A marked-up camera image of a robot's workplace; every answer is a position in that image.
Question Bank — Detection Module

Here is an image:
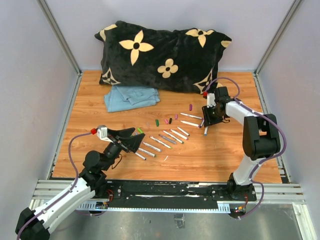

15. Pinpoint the blue capped white marker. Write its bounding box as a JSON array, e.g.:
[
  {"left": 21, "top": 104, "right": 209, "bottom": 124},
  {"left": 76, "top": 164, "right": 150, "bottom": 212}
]
[{"left": 135, "top": 152, "right": 147, "bottom": 161}]

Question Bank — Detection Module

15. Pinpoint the light blue capped marker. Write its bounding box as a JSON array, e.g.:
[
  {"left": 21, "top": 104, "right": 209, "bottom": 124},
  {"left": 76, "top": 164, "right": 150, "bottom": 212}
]
[{"left": 143, "top": 142, "right": 162, "bottom": 153}]

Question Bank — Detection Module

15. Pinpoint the dark green pen cap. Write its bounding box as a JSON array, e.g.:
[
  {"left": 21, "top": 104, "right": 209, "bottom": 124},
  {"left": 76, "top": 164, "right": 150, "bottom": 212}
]
[{"left": 155, "top": 119, "right": 160, "bottom": 127}]

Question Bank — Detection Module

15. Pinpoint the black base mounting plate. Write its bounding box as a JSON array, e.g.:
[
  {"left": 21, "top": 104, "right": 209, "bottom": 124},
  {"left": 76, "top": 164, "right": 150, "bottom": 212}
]
[{"left": 92, "top": 180, "right": 257, "bottom": 211}]

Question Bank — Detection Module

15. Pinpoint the black floral pillow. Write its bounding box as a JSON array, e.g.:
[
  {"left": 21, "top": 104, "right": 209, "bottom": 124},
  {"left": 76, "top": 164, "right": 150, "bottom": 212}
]
[{"left": 94, "top": 20, "right": 232, "bottom": 94}]

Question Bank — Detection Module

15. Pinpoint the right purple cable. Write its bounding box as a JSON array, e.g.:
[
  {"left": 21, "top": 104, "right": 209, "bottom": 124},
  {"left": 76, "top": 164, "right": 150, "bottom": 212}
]
[{"left": 203, "top": 76, "right": 288, "bottom": 221}]

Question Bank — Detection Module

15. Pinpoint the aluminium frame rail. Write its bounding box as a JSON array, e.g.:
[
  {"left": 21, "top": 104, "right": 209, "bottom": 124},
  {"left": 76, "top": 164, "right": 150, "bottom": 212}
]
[{"left": 36, "top": 0, "right": 83, "bottom": 76}]

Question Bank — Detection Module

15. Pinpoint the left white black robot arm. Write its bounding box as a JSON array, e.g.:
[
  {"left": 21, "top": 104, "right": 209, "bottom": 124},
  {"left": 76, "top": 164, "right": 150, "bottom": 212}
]
[{"left": 15, "top": 125, "right": 145, "bottom": 240}]

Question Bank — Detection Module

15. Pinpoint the light blue folded cloth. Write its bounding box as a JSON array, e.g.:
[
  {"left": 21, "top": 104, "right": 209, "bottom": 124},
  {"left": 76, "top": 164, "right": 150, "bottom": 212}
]
[{"left": 104, "top": 85, "right": 160, "bottom": 113}]

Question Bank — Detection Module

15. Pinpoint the sky blue capped marker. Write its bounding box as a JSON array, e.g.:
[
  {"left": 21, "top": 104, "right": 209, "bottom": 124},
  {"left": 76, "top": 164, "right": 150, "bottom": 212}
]
[{"left": 204, "top": 126, "right": 209, "bottom": 136}]

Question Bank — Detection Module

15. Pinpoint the green capped white marker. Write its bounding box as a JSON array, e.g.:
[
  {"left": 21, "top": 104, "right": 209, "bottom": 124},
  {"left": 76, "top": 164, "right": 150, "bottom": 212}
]
[{"left": 138, "top": 148, "right": 157, "bottom": 158}]

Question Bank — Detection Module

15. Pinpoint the grey marker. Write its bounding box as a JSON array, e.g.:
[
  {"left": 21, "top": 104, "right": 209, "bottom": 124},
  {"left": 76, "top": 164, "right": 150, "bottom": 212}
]
[{"left": 159, "top": 134, "right": 177, "bottom": 145}]

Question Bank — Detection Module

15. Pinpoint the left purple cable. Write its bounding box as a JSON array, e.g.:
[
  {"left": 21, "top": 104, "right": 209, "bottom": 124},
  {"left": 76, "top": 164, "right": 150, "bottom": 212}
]
[{"left": 16, "top": 128, "right": 97, "bottom": 240}]

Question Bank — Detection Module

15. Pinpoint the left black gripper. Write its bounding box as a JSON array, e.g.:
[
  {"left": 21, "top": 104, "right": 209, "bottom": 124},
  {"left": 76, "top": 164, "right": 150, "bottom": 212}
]
[{"left": 102, "top": 128, "right": 145, "bottom": 171}]

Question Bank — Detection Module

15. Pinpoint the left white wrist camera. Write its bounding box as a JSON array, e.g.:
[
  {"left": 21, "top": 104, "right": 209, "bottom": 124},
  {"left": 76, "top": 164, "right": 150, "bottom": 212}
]
[{"left": 96, "top": 125, "right": 112, "bottom": 142}]

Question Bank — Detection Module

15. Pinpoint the purple cable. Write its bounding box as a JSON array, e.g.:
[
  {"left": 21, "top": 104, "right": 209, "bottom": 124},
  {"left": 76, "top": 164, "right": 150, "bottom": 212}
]
[
  {"left": 203, "top": 76, "right": 288, "bottom": 221},
  {"left": 16, "top": 128, "right": 97, "bottom": 240}
]

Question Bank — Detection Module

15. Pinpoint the purple capped pen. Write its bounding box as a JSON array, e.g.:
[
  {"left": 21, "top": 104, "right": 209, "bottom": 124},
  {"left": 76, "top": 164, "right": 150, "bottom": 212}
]
[{"left": 180, "top": 112, "right": 203, "bottom": 120}]

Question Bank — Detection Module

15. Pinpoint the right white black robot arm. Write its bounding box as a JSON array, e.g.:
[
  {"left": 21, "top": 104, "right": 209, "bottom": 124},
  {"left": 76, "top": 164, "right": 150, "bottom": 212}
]
[{"left": 202, "top": 86, "right": 281, "bottom": 201}]

